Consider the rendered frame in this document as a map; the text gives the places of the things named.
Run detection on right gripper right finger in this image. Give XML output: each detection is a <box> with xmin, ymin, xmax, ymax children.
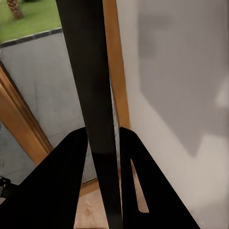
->
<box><xmin>120</xmin><ymin>127</ymin><xmax>200</xmax><ymax>229</ymax></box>

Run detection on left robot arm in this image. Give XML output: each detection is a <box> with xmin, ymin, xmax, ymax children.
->
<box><xmin>0</xmin><ymin>176</ymin><xmax>17</xmax><ymax>198</ymax></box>

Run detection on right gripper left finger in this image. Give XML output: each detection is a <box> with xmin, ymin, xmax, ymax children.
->
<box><xmin>0</xmin><ymin>127</ymin><xmax>88</xmax><ymax>229</ymax></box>

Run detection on poster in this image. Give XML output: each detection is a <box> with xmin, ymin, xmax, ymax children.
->
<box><xmin>56</xmin><ymin>0</ymin><xmax>123</xmax><ymax>229</ymax></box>

